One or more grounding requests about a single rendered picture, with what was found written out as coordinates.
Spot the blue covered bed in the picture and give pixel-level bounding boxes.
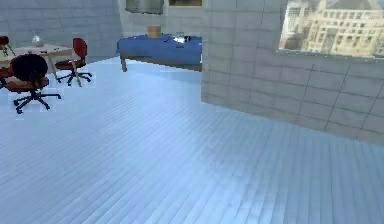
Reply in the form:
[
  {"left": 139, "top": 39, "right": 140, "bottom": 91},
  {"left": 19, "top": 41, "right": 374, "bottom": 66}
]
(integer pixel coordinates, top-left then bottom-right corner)
[{"left": 116, "top": 33, "right": 203, "bottom": 73}]

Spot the black and white small object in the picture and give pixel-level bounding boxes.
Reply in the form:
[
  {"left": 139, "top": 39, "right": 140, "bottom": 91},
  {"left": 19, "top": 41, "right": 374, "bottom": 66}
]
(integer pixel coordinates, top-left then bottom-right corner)
[{"left": 173, "top": 34, "right": 192, "bottom": 44}]

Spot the light wooden table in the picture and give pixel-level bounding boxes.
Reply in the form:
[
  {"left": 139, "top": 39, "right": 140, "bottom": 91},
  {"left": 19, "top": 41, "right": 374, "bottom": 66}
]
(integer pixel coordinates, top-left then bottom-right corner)
[{"left": 0, "top": 43, "right": 83, "bottom": 88}]

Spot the window with city view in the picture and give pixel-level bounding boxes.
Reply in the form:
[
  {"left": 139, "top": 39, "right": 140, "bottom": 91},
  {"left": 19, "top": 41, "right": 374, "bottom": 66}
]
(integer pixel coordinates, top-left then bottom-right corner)
[{"left": 278, "top": 0, "right": 384, "bottom": 58}]

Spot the red office chair black back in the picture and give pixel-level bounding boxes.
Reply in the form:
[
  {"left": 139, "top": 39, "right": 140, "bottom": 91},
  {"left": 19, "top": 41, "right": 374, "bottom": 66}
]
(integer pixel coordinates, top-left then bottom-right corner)
[{"left": 4, "top": 53, "right": 63, "bottom": 115}]

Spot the clear glass vase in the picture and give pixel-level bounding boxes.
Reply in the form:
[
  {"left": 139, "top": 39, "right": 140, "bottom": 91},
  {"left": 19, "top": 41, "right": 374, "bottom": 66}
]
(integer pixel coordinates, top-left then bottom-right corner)
[{"left": 31, "top": 30, "right": 45, "bottom": 48}]

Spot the red flower plant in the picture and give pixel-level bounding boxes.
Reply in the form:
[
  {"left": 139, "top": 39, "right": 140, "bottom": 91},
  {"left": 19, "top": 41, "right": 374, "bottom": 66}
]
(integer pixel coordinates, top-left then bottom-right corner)
[{"left": 0, "top": 35, "right": 16, "bottom": 58}]

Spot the brown framed wall picture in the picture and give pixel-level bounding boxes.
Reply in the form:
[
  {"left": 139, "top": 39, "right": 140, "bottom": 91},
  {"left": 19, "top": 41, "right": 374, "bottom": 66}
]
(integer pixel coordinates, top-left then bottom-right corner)
[{"left": 168, "top": 0, "right": 203, "bottom": 8}]

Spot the grey framed wall picture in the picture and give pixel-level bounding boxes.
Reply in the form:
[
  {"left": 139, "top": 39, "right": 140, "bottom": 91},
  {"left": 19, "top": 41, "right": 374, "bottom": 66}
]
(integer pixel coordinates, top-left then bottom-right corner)
[{"left": 125, "top": 0, "right": 165, "bottom": 15}]

